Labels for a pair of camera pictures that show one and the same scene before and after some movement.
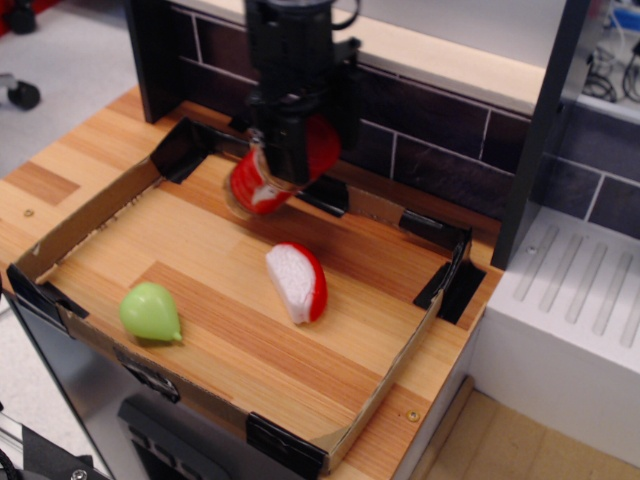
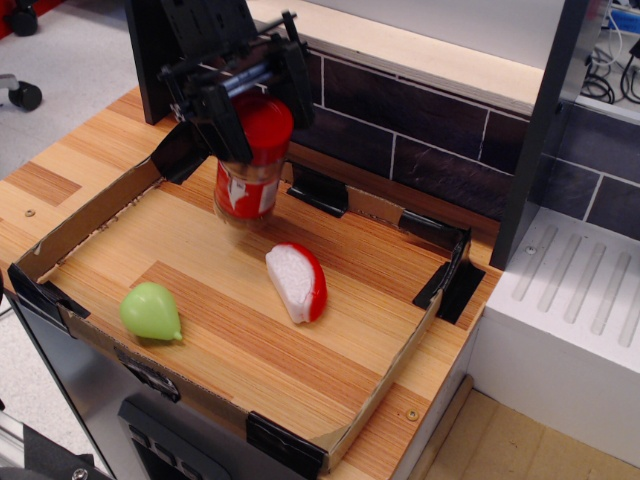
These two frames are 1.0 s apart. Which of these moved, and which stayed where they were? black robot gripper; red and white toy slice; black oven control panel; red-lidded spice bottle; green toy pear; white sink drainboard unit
Moved: black robot gripper; red-lidded spice bottle
Stayed: green toy pear; red and white toy slice; white sink drainboard unit; black oven control panel
